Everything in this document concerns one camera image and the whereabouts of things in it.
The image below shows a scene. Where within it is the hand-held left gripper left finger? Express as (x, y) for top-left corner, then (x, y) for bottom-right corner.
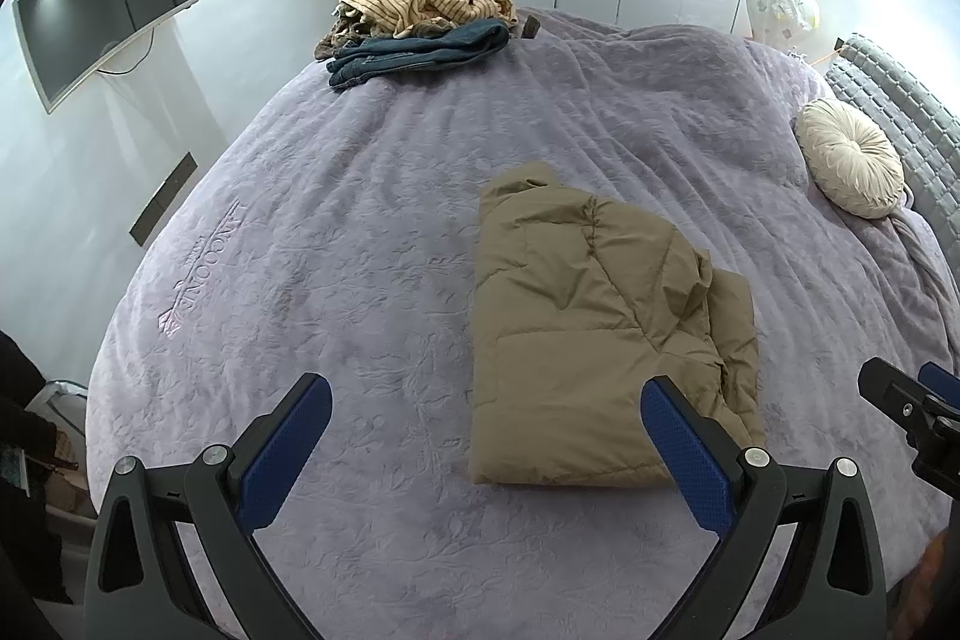
(84, 372), (333, 640)

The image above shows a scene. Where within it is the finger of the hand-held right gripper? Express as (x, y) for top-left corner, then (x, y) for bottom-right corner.
(859, 357), (938, 438)
(919, 362), (960, 405)

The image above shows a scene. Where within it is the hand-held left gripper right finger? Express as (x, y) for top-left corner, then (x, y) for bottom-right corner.
(641, 374), (890, 640)

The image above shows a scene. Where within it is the khaki puffer jacket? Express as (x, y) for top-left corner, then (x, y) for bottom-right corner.
(469, 161), (767, 489)

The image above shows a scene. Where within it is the purple plush blanket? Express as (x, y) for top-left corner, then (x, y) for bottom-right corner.
(84, 6), (960, 640)

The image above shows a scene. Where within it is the round cream pleated pillow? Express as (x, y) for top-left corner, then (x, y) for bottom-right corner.
(795, 98), (905, 219)

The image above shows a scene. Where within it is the person's dark clothing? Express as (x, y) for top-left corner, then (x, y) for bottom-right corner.
(0, 329), (76, 607)

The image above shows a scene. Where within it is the grey quilted headboard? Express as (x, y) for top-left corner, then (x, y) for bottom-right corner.
(823, 32), (960, 281)

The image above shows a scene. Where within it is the white floral pillow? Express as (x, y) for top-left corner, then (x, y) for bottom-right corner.
(742, 0), (821, 49)

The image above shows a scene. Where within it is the dark patterned garment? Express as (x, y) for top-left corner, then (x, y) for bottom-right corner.
(313, 6), (376, 62)

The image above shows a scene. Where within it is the dark teal garment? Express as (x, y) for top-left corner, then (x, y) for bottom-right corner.
(326, 17), (512, 92)

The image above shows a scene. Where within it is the beige striped garment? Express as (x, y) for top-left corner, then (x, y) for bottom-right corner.
(332, 0), (518, 41)

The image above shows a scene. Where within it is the dark wall panel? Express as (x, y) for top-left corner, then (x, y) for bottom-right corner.
(129, 152), (198, 247)

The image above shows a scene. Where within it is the television cable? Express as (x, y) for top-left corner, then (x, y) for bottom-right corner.
(96, 26), (156, 79)

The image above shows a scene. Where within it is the wall-mounted television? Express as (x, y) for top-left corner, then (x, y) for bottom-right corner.
(11, 0), (200, 115)

